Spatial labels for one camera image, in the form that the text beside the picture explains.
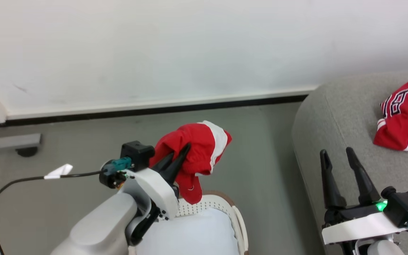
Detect black round frame foot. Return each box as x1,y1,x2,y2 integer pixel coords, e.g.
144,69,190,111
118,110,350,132
16,146,39,158

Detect white and black baseboard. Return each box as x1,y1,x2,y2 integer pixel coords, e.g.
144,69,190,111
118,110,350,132
0,84,320,128

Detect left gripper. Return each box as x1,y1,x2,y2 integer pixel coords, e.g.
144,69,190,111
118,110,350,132
120,143,192,221

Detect teal left cable connector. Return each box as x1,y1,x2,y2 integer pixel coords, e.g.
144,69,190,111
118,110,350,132
99,157,134,189

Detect red basketball jersey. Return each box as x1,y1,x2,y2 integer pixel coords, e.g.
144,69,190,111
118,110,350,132
373,76,408,153

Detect grey metal frame leg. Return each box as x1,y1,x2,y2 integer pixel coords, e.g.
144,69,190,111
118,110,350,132
0,127,43,151

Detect grey fabric sofa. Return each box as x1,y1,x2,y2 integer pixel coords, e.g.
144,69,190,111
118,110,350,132
292,69,408,255

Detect white perforated laundry basket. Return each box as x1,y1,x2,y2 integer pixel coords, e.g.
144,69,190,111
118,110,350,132
129,191,250,255

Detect red shorts with white stripe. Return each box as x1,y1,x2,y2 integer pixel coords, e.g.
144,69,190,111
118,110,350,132
149,120,232,205

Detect black cable with white tag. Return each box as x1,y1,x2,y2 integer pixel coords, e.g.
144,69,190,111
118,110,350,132
0,163,106,255

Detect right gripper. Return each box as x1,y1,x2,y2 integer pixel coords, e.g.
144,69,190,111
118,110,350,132
319,147,408,245

